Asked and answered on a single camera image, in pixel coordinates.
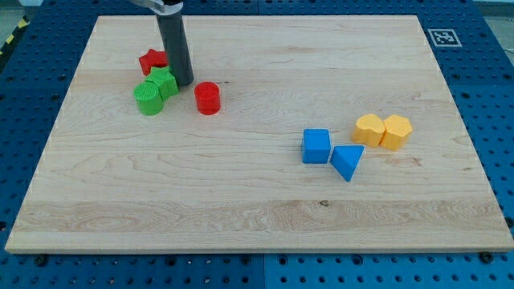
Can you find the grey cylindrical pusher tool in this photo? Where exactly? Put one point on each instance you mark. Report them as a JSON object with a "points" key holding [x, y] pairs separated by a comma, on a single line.
{"points": [[173, 36]]}

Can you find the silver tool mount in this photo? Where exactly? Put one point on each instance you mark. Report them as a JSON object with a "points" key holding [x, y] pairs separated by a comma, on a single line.
{"points": [[161, 7]]}

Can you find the red cylinder block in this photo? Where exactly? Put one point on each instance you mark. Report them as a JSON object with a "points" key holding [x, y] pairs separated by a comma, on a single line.
{"points": [[207, 95]]}

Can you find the red star block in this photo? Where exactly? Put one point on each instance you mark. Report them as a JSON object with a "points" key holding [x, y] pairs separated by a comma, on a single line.
{"points": [[152, 58]]}

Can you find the green star block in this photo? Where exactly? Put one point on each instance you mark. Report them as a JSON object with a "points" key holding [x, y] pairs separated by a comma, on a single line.
{"points": [[165, 81]]}

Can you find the green cylinder block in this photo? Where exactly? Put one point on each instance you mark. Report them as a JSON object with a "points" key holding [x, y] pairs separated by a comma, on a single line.
{"points": [[148, 98]]}

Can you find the wooden board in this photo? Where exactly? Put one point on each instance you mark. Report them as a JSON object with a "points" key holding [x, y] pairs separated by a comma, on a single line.
{"points": [[112, 181]]}

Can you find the blue cube block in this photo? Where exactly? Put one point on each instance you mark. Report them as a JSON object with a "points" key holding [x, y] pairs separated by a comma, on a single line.
{"points": [[315, 146]]}

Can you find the blue triangle block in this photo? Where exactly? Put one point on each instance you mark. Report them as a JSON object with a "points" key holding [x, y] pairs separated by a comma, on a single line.
{"points": [[345, 159]]}

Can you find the yellow heart block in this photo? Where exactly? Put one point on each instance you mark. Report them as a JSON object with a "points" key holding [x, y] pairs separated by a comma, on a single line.
{"points": [[368, 130]]}

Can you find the yellow hexagon block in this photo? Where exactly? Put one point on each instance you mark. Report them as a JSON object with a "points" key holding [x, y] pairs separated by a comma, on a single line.
{"points": [[397, 132]]}

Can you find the white fiducial marker tag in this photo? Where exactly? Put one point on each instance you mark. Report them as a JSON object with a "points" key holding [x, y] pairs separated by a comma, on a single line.
{"points": [[442, 37]]}

